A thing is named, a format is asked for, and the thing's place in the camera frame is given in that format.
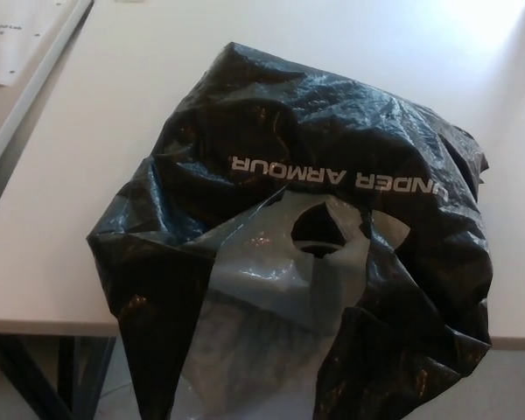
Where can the grey metal desk rail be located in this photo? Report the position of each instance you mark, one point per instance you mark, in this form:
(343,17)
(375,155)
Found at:
(39,74)

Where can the black desk leg frame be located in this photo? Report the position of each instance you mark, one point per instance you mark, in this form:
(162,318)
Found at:
(48,376)

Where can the black Under Armour plastic bag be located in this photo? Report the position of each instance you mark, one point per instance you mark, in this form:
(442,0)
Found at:
(315,144)

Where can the white printed paper sheet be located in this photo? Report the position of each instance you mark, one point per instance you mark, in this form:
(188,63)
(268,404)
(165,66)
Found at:
(9,39)

